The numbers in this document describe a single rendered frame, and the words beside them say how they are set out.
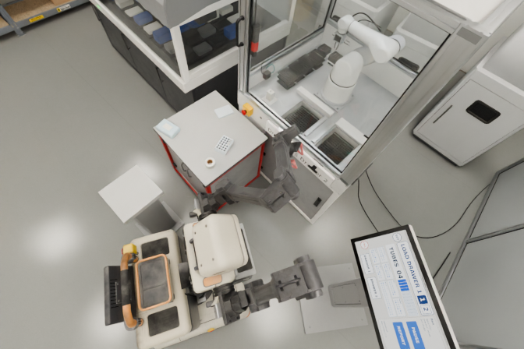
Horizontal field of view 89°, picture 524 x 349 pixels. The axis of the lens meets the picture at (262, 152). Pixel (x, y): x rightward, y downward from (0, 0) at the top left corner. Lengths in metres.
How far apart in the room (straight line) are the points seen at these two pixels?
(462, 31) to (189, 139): 1.61
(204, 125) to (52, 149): 1.76
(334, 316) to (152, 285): 1.47
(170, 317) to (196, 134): 1.14
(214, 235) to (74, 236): 1.91
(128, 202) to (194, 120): 0.73
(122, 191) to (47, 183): 1.32
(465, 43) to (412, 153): 2.45
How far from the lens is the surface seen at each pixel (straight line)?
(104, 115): 3.34
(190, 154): 1.91
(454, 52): 1.03
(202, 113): 2.11
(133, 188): 1.89
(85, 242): 2.76
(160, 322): 1.63
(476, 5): 1.18
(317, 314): 2.44
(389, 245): 1.50
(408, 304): 1.50
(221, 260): 1.02
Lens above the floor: 2.40
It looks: 59 degrees down
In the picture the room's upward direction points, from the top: 9 degrees clockwise
